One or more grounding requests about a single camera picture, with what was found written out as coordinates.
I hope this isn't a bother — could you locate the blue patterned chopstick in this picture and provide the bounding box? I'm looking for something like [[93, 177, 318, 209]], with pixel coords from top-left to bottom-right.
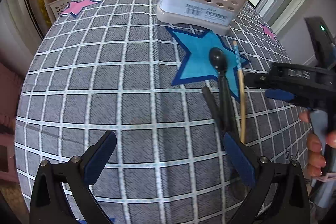
[[233, 40, 246, 144]]

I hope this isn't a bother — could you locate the dark plastic spoon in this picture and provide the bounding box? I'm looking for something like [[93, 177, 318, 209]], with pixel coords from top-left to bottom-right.
[[209, 47, 239, 136]]

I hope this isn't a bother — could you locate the dark grey utensil handle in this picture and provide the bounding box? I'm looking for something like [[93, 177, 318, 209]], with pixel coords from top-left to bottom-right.
[[202, 86, 223, 131]]

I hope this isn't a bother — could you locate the person's right hand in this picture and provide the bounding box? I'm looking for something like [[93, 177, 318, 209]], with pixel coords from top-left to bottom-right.
[[299, 110, 336, 179]]

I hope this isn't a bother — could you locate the grey checked tablecloth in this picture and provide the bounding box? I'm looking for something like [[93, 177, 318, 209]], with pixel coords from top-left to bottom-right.
[[14, 0, 313, 224]]

